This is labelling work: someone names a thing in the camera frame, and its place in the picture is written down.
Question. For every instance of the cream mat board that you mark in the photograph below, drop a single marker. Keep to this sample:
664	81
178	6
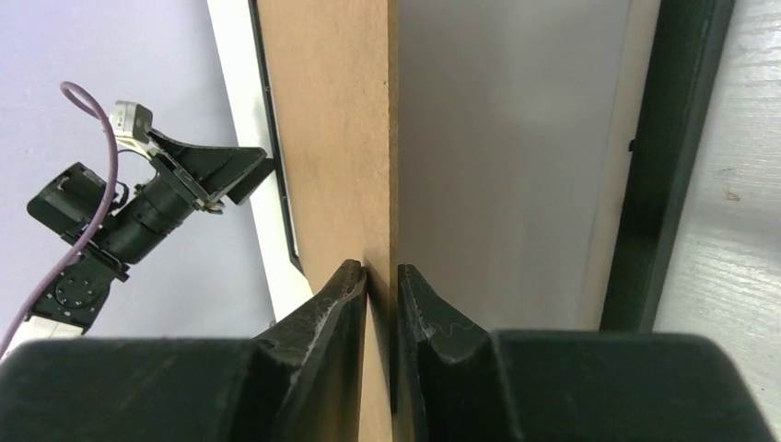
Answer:
641	22

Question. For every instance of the black picture frame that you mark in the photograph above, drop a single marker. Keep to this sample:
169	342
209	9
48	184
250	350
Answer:
683	63

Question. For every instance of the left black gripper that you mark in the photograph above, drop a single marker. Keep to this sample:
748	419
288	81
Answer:
204	175

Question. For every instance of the white photo paper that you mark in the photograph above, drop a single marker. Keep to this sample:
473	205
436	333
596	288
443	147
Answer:
505	110

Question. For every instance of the brown cardboard backing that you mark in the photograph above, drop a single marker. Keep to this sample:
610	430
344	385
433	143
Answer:
333	68

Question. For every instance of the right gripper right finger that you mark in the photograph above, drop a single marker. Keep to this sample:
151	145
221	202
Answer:
459	382

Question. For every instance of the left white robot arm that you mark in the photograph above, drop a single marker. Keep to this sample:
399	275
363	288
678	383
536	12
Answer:
122	225

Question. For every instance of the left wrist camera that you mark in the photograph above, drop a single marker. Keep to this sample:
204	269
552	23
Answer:
131	123

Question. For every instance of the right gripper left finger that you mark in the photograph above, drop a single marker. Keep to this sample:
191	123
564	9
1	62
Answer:
298	381

